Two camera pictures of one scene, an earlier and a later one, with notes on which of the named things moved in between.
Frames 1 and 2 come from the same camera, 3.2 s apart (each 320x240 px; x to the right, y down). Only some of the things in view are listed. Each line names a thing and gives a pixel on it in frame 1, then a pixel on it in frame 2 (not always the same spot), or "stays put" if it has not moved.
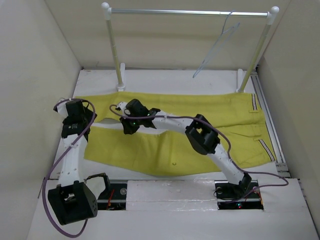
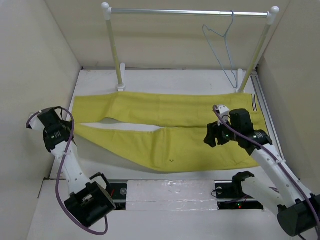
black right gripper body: (132, 124) to (224, 133)
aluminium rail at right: (270, 129) stays put
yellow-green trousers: (236, 118) stays put
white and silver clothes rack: (255, 56) stays put
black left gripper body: (94, 116) to (66, 123)
